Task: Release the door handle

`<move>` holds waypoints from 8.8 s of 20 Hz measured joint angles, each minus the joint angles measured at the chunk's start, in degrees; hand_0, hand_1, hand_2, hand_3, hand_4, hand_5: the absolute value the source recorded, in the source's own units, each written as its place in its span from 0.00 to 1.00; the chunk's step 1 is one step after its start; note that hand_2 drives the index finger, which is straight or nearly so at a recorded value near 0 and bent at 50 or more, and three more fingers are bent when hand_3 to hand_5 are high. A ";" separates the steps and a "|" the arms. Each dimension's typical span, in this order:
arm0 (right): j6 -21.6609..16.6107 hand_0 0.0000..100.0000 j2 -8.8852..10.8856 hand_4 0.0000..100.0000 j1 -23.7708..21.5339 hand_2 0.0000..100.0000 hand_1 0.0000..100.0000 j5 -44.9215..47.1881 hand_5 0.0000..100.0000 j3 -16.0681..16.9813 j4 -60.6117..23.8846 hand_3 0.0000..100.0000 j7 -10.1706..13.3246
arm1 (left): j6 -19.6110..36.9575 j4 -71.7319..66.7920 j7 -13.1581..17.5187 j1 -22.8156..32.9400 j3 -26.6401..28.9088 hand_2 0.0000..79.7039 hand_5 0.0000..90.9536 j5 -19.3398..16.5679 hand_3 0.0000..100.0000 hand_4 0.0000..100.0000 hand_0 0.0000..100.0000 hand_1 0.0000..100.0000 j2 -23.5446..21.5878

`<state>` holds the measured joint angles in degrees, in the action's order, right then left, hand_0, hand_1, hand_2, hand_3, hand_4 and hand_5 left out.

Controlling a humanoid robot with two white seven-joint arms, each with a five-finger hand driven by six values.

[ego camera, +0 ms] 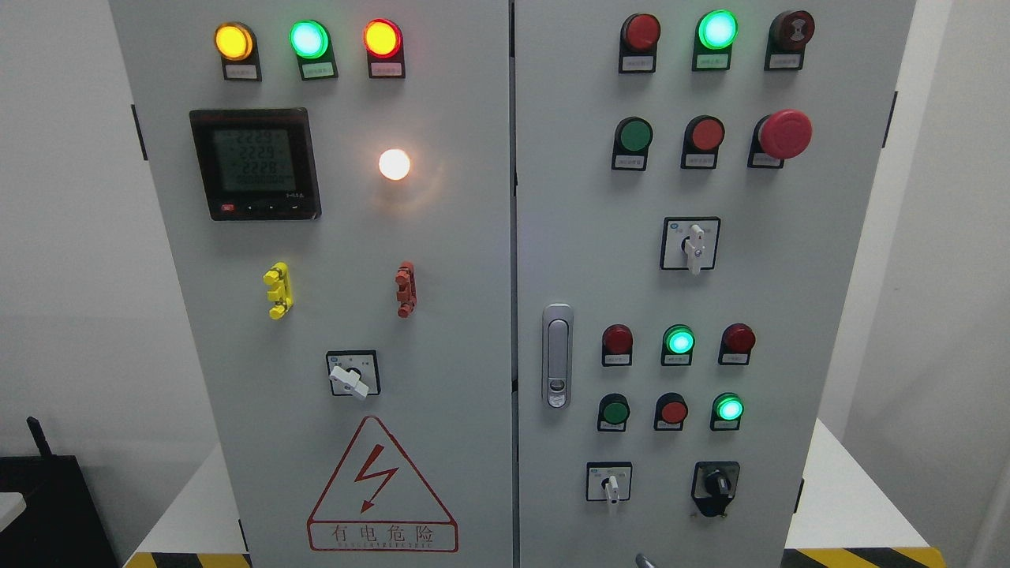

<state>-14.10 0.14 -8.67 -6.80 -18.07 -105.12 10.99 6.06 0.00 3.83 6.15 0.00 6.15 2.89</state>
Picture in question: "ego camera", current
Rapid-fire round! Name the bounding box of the red electrical warning sticker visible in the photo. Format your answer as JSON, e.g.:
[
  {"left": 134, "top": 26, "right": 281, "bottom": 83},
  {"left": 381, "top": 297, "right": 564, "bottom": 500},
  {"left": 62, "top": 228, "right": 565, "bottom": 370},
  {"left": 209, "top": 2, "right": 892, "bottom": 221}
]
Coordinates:
[{"left": 306, "top": 416, "right": 459, "bottom": 553}]

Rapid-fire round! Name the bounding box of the grey right cabinet door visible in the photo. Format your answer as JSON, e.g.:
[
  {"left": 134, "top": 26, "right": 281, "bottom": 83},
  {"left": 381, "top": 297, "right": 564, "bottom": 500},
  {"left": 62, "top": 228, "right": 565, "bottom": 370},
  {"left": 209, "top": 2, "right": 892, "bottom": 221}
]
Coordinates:
[{"left": 514, "top": 1, "right": 915, "bottom": 567}]

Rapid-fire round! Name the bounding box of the grey cabinet door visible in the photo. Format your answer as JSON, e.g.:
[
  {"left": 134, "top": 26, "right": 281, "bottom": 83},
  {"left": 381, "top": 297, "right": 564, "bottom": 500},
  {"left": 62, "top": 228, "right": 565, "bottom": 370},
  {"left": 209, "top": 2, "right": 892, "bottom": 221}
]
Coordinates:
[
  {"left": 514, "top": 1, "right": 915, "bottom": 567},
  {"left": 110, "top": 1, "right": 513, "bottom": 567}
]

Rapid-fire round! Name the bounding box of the grey left cabinet door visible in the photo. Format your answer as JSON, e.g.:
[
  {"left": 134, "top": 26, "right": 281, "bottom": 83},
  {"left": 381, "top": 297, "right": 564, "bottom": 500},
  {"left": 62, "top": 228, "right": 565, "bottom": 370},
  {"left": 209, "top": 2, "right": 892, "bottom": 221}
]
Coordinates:
[{"left": 110, "top": 1, "right": 513, "bottom": 567}]

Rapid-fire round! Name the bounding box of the green push button lower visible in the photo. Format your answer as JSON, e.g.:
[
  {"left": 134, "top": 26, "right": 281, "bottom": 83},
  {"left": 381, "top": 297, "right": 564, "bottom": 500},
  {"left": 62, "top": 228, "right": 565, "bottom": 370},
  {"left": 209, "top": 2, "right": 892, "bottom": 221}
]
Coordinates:
[{"left": 597, "top": 393, "right": 630, "bottom": 432}]

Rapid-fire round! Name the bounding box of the yellow terminal connector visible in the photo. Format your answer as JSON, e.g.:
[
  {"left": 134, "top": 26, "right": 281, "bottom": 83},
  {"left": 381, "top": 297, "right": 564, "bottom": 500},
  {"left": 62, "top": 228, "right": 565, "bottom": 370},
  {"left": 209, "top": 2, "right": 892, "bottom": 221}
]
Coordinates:
[{"left": 262, "top": 261, "right": 294, "bottom": 320}]

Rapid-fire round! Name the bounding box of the red push button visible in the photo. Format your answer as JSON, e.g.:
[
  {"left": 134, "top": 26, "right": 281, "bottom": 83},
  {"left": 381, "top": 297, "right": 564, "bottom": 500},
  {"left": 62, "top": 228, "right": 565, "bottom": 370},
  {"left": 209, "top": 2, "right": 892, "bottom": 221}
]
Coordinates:
[
  {"left": 653, "top": 392, "right": 689, "bottom": 432},
  {"left": 679, "top": 115, "right": 725, "bottom": 170}
]

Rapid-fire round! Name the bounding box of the silver door handle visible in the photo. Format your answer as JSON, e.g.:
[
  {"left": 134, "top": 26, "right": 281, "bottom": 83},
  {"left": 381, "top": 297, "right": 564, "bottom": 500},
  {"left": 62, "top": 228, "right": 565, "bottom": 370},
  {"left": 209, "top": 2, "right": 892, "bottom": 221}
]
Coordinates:
[{"left": 541, "top": 303, "right": 574, "bottom": 409}]

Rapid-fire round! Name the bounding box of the dark red buzzer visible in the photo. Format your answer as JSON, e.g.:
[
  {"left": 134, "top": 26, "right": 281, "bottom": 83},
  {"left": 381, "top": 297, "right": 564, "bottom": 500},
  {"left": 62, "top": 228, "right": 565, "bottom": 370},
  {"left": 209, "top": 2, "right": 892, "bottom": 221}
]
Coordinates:
[{"left": 765, "top": 10, "right": 816, "bottom": 71}]

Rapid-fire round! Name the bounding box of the white platform with hazard stripes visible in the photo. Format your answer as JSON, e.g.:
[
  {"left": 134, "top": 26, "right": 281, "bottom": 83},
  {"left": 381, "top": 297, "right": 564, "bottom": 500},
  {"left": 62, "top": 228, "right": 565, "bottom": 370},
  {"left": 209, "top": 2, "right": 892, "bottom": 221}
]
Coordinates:
[{"left": 126, "top": 424, "right": 945, "bottom": 567}]

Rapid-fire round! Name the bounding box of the green indicator light top left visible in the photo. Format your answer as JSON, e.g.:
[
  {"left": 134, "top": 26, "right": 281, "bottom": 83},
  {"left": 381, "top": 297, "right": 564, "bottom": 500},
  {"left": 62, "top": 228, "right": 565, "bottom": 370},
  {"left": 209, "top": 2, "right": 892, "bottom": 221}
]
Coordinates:
[{"left": 288, "top": 19, "right": 339, "bottom": 80}]

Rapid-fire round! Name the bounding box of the green push button upper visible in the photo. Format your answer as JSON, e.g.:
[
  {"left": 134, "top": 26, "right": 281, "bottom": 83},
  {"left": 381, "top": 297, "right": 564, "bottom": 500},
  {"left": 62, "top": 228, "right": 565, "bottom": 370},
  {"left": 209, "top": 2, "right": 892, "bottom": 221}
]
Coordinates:
[{"left": 611, "top": 116, "right": 653, "bottom": 171}]

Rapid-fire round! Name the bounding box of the red indicator light top right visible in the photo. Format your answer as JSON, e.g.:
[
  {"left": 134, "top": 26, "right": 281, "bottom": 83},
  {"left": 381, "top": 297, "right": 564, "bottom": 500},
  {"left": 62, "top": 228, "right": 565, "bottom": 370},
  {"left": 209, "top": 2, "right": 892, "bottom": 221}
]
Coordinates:
[{"left": 618, "top": 12, "right": 661, "bottom": 74}]

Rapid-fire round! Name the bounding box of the red indicator light middle right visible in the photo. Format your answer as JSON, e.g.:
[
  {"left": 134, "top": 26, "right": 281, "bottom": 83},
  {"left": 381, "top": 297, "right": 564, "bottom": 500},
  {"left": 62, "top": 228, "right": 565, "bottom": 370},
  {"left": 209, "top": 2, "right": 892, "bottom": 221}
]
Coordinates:
[{"left": 718, "top": 323, "right": 755, "bottom": 366}]

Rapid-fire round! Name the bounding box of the red push button lower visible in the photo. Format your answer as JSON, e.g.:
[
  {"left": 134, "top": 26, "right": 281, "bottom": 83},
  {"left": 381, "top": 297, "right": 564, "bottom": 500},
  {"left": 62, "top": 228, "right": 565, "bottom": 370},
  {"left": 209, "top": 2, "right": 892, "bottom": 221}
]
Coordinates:
[{"left": 653, "top": 392, "right": 689, "bottom": 432}]

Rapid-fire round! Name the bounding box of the black digital power meter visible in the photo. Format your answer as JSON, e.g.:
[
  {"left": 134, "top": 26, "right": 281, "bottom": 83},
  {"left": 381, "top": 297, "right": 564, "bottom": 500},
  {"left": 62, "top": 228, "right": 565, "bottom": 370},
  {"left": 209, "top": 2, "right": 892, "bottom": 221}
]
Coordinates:
[{"left": 189, "top": 107, "right": 322, "bottom": 222}]

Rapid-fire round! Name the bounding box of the black rotary selector switch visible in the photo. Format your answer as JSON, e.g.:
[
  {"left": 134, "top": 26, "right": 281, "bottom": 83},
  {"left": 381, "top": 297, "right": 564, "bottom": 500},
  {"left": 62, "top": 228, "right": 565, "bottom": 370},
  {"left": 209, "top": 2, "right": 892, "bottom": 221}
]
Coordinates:
[{"left": 691, "top": 461, "right": 742, "bottom": 518}]

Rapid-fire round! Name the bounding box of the red terminal connector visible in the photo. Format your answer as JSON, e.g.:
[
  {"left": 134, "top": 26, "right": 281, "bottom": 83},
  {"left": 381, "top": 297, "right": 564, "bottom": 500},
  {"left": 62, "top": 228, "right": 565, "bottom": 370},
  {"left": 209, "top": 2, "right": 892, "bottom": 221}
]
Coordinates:
[{"left": 395, "top": 261, "right": 417, "bottom": 319}]

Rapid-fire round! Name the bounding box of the red lit indicator light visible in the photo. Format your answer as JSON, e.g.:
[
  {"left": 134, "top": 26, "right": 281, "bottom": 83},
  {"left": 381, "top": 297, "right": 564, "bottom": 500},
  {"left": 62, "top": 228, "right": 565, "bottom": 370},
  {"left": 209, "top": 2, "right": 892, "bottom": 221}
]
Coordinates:
[{"left": 363, "top": 18, "right": 406, "bottom": 79}]

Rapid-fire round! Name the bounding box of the green lit button lower right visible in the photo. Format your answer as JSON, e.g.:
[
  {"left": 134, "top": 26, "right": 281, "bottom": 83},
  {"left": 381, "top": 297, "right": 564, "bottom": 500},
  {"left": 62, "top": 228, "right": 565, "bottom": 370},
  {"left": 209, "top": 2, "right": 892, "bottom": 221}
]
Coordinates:
[{"left": 709, "top": 392, "right": 746, "bottom": 432}]

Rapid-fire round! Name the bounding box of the white rotary switch upper right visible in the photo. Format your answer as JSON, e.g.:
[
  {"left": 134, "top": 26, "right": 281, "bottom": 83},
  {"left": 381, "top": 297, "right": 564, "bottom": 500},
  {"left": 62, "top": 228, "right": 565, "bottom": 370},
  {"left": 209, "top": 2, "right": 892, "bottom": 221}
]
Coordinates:
[{"left": 659, "top": 217, "right": 721, "bottom": 275}]

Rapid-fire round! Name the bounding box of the white rotary switch left door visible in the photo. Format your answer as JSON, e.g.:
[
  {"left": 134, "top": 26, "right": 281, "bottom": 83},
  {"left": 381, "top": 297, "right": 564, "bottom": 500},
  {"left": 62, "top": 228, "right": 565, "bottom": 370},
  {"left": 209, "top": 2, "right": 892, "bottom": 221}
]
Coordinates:
[{"left": 325, "top": 349, "right": 382, "bottom": 402}]

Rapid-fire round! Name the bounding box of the green push button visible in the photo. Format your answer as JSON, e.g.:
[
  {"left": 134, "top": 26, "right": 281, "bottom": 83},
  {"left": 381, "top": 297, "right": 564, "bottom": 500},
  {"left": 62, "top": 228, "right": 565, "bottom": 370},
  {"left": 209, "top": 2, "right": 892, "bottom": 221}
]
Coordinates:
[
  {"left": 611, "top": 116, "right": 653, "bottom": 171},
  {"left": 597, "top": 393, "right": 630, "bottom": 432}
]

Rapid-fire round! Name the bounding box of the white rotary switch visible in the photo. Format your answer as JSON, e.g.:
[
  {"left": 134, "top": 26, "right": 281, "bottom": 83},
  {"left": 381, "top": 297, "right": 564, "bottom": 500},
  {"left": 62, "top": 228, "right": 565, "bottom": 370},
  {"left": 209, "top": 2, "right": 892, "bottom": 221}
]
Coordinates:
[
  {"left": 659, "top": 217, "right": 721, "bottom": 275},
  {"left": 585, "top": 461, "right": 634, "bottom": 515}
]

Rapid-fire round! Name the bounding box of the white rotary switch lower right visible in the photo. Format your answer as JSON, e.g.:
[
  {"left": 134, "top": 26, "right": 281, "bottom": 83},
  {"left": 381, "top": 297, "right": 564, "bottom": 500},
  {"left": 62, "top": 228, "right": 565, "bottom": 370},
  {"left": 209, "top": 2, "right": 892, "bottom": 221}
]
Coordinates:
[{"left": 585, "top": 461, "right": 634, "bottom": 515}]

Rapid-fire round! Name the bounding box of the red indicator light middle left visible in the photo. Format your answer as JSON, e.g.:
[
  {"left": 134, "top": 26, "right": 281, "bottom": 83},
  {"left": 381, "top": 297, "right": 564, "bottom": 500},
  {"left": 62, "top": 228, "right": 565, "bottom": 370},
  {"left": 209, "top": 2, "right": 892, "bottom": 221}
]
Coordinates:
[{"left": 601, "top": 323, "right": 634, "bottom": 367}]

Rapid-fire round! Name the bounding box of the green lit indicator middle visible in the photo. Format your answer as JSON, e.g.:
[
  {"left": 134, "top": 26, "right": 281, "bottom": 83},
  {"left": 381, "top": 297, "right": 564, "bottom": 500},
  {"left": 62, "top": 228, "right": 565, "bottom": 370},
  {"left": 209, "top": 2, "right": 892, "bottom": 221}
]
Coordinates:
[{"left": 660, "top": 323, "right": 695, "bottom": 366}]

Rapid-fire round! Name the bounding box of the black box with antenna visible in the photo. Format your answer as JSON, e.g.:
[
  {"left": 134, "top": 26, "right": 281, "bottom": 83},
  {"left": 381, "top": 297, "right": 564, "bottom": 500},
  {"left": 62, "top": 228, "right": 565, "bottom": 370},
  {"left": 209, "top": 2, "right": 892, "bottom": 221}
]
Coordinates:
[{"left": 1, "top": 417, "right": 118, "bottom": 567}]

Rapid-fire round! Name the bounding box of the white lit indicator light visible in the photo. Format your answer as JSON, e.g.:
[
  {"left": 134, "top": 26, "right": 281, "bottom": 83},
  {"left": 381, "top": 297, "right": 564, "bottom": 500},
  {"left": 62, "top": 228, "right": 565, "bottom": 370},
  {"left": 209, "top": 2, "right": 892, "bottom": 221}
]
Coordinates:
[{"left": 378, "top": 148, "right": 412, "bottom": 181}]

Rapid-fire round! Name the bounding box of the yellow indicator light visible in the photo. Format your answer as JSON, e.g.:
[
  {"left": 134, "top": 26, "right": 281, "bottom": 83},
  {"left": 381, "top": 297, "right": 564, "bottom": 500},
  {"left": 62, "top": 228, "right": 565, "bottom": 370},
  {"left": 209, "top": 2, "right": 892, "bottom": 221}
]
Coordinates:
[{"left": 214, "top": 21, "right": 262, "bottom": 80}]

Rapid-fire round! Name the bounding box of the red push button upper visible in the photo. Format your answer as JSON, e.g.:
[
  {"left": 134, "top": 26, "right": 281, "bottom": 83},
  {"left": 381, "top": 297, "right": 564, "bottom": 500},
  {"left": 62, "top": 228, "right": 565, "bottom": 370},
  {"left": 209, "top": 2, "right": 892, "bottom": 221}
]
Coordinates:
[{"left": 679, "top": 115, "right": 725, "bottom": 170}]

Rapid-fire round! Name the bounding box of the red emergency stop button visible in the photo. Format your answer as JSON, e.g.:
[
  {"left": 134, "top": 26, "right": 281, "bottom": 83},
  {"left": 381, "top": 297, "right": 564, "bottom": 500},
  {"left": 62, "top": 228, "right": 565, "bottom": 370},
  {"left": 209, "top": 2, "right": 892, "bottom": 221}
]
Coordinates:
[{"left": 747, "top": 109, "right": 813, "bottom": 169}]

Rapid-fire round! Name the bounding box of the green lit indicator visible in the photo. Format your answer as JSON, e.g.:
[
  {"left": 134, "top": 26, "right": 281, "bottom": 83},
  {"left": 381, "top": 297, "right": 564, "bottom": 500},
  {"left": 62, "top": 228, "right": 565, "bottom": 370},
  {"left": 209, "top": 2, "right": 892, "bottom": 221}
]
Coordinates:
[
  {"left": 660, "top": 323, "right": 695, "bottom": 366},
  {"left": 692, "top": 9, "right": 737, "bottom": 72}
]

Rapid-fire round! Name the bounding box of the green lit indicator top right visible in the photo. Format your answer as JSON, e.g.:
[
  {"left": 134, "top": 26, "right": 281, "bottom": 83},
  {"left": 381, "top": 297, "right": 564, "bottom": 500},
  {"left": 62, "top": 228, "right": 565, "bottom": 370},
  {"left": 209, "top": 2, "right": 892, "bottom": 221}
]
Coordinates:
[{"left": 692, "top": 9, "right": 737, "bottom": 72}]

